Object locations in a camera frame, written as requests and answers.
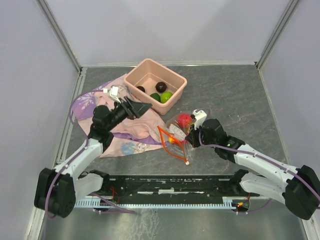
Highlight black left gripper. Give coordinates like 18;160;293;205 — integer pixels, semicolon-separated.
106;95;152;131

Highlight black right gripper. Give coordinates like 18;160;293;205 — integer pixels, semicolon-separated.
184;121;217;149

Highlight red fake tomato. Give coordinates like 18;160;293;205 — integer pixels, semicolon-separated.
176;113;193;128

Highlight dark brown fake fruit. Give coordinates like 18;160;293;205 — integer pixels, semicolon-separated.
136;86;146;93

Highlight dark green fake vegetable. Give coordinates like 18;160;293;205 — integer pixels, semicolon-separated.
150;92;161;102

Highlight clear zip top bag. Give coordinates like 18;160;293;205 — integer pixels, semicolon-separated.
157;111;194;166

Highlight red fake pepper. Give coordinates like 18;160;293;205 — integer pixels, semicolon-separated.
168;136;177;144

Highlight green fake apple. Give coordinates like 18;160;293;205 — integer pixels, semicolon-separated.
160;91;173;104

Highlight dark purple fake eggplant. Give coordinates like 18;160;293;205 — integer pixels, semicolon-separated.
155;81;168;93

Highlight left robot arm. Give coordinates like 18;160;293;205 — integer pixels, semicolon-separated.
34;96;152;218

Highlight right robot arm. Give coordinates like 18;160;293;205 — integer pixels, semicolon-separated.
185;118;320;220

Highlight pink plastic tub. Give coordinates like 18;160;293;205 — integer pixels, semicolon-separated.
124;58;187;115

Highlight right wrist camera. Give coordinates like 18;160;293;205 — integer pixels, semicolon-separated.
191;109;208;130

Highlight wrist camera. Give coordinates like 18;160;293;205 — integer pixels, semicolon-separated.
107;85;121;103
191;109;208;130

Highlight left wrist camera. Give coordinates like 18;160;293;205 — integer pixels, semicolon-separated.
107;85;121;103

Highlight light blue cable duct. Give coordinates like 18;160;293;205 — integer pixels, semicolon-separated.
74;196;251;209

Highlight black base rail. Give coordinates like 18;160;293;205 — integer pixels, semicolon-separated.
96;175;250;206

